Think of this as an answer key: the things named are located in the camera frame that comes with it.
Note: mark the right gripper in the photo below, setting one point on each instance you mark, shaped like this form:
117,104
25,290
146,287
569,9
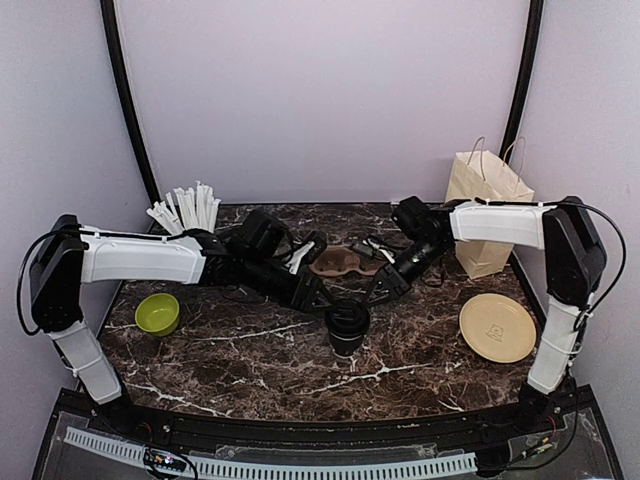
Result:
394,281

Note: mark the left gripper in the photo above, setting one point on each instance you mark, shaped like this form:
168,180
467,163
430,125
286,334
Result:
304,303

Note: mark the black coffee cup lid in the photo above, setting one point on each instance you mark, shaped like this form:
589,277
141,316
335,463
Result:
347,318

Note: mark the brown cardboard cup carrier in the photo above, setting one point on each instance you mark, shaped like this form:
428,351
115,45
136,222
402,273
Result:
340,261

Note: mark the black paper coffee cup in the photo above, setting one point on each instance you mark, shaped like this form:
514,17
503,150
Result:
346,342

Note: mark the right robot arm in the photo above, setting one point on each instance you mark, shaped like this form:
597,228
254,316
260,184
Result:
575,259

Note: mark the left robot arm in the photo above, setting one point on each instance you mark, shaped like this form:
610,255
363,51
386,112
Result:
58,263

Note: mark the beige plate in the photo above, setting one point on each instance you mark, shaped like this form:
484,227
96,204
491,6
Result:
497,328

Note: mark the beige paper bag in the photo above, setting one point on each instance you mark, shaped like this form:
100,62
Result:
481,173

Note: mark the white cup of straws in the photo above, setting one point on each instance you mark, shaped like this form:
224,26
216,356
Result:
194,208

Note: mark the green bowl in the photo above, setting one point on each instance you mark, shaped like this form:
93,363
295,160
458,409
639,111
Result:
158,314

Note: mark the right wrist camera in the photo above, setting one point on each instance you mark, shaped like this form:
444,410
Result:
374,249

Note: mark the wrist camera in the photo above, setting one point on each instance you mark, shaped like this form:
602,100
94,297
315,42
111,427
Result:
310,249
374,249

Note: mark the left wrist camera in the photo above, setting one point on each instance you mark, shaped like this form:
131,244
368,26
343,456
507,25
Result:
310,249

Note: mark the white cable duct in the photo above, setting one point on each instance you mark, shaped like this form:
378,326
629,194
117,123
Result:
246,463

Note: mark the black front rail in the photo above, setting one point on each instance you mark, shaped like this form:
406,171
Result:
475,428

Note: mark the right black frame post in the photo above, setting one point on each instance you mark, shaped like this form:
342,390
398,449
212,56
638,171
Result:
525,70

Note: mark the black frame post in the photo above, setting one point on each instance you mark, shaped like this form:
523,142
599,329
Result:
123,88
525,70

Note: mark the left black frame post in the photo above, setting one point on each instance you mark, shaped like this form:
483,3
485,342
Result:
123,88

